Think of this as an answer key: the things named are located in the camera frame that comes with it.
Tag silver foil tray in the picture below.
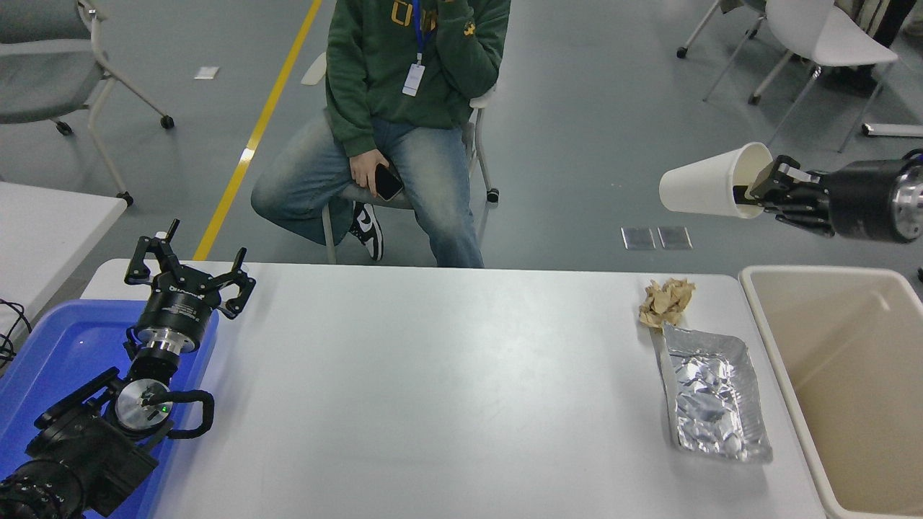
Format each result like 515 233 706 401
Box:
653 322 774 463

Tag person's right hand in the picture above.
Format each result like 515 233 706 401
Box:
349 149 391 198

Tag white side table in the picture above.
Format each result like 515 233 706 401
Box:
0 182 127 340

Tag white-legged rolling chair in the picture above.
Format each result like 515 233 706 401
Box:
676 0 767 60

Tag grey office chair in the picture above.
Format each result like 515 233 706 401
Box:
0 0 175 207

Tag black smartphone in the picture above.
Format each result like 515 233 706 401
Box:
373 164 405 202

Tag tan paper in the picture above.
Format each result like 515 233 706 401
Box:
638 278 697 334

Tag black cables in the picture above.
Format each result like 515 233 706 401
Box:
0 298 33 372

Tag large pale plastic bin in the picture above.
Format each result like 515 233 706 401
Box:
739 265 923 519

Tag person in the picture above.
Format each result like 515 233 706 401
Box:
250 0 512 269
822 0 923 98

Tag white table foot bar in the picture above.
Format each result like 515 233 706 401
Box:
862 122 923 138

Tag white badge on blue lanyard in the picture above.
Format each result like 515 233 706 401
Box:
401 0 428 97

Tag blue plastic tray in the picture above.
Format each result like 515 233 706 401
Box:
0 299 219 519

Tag white paper cup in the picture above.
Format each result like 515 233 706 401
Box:
658 142 774 219

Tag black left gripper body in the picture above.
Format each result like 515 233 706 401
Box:
135 275 221 341

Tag white plastic chair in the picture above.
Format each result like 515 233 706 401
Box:
703 0 899 168

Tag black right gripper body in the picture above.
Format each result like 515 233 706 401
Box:
827 160 902 242

